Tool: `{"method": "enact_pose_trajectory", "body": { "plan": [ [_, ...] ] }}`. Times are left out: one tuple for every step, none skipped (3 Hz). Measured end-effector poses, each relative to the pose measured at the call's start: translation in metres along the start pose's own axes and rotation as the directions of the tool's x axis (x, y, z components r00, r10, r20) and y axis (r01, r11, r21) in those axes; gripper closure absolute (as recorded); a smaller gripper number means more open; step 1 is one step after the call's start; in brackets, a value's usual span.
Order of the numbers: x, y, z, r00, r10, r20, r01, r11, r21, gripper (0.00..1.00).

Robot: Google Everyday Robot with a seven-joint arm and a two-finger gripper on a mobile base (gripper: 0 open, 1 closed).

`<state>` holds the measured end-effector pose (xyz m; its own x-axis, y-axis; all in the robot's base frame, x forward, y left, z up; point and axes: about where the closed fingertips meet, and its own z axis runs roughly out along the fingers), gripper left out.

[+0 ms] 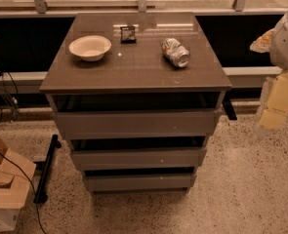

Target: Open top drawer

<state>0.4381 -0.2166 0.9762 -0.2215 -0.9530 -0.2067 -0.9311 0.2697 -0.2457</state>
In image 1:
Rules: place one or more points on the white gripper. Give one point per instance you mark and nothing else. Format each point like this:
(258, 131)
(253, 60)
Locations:
(287, 44)

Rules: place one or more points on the grey top drawer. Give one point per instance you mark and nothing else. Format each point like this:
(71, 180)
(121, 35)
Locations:
(94, 125)

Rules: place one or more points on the grey drawer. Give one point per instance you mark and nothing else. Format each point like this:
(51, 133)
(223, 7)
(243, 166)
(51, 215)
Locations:
(138, 159)
(135, 183)
(94, 125)

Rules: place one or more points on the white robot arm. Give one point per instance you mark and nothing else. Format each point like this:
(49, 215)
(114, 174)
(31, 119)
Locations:
(275, 42)

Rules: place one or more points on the grey drawer cabinet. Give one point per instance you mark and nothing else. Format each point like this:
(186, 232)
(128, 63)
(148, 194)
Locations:
(136, 77)

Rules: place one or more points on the grey middle drawer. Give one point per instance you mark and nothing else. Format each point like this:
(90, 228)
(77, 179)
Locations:
(138, 159)

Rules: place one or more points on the grey bottom drawer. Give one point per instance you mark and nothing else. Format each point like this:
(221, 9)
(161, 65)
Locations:
(135, 183)

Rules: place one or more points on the open cardboard box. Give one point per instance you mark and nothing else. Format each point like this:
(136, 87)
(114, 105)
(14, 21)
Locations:
(15, 173)

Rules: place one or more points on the black stand leg right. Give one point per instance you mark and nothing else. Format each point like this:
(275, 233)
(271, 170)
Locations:
(228, 108)

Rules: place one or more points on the black stand leg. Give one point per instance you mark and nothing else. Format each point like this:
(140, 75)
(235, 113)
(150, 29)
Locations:
(228, 108)
(44, 167)

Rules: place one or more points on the crushed soda can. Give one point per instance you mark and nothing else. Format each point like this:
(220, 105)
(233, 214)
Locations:
(175, 52)

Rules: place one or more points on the small dark snack bag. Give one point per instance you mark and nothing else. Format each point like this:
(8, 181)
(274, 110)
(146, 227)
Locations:
(128, 34)

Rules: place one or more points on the white paper bowl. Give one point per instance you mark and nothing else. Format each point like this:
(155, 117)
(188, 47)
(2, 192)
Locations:
(90, 48)

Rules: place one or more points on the black stand leg left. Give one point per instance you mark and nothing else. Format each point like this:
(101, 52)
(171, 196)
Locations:
(44, 167)

